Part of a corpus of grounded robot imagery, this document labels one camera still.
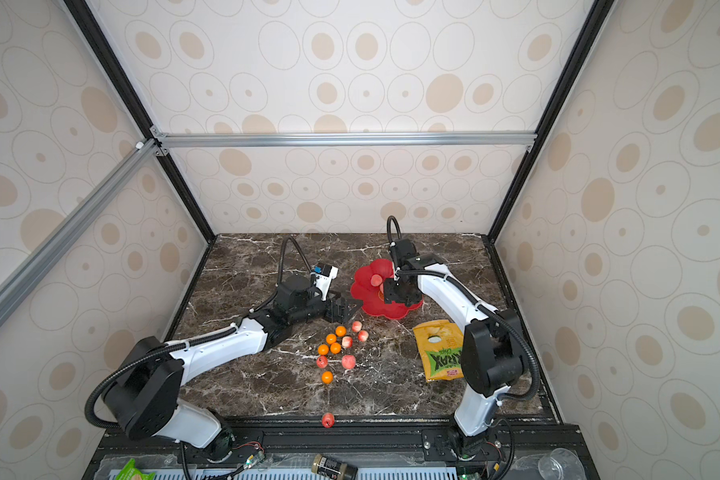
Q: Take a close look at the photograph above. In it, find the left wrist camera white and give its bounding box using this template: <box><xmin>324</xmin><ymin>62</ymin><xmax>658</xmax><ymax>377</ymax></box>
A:
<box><xmin>311</xmin><ymin>263</ymin><xmax>339</xmax><ymax>301</ymax></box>

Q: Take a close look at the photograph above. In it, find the horizontal aluminium frame bar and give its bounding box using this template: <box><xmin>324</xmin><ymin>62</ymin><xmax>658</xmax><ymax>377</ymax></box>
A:
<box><xmin>156</xmin><ymin>131</ymin><xmax>537</xmax><ymax>148</ymax></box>

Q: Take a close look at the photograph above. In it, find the red flower-shaped fruit bowl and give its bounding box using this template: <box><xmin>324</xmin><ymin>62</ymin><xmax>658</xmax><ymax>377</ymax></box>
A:
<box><xmin>350</xmin><ymin>259</ymin><xmax>423</xmax><ymax>320</ymax></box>

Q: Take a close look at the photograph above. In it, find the clear plastic cup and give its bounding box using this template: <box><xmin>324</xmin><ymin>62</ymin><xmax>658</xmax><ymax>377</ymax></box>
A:
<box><xmin>537</xmin><ymin>448</ymin><xmax>586</xmax><ymax>480</ymax></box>

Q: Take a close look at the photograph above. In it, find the pink peach bottom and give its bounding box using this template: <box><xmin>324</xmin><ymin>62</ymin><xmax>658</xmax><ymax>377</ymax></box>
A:
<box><xmin>321</xmin><ymin>413</ymin><xmax>335</xmax><ymax>429</ymax></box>

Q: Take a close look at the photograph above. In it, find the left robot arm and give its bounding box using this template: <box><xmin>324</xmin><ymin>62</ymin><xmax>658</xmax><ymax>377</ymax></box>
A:
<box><xmin>84</xmin><ymin>263</ymin><xmax>361</xmax><ymax>461</ymax></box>

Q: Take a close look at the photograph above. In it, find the dark glass bottle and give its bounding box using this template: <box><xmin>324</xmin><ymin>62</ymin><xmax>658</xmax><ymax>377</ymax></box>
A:
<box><xmin>311</xmin><ymin>454</ymin><xmax>358</xmax><ymax>480</ymax></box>

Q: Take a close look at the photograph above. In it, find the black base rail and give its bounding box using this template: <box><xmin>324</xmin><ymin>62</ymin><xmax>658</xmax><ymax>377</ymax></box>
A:
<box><xmin>83</xmin><ymin>419</ymin><xmax>601</xmax><ymax>480</ymax></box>

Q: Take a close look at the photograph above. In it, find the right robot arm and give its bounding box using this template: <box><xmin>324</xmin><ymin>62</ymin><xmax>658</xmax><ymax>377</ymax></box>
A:
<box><xmin>383</xmin><ymin>215</ymin><xmax>541</xmax><ymax>438</ymax></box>

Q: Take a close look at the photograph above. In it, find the green packet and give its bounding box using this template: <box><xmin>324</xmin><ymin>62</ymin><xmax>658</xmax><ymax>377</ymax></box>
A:
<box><xmin>114</xmin><ymin>459</ymin><xmax>156</xmax><ymax>480</ymax></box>

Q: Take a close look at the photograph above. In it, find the diagonal aluminium frame bar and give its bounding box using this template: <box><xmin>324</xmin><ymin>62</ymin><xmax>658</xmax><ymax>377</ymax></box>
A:
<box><xmin>0</xmin><ymin>139</ymin><xmax>157</xmax><ymax>328</ymax></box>

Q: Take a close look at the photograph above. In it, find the yellow snack bag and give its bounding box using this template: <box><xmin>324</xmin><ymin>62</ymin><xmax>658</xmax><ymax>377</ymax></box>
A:
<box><xmin>413</xmin><ymin>320</ymin><xmax>463</xmax><ymax>382</ymax></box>

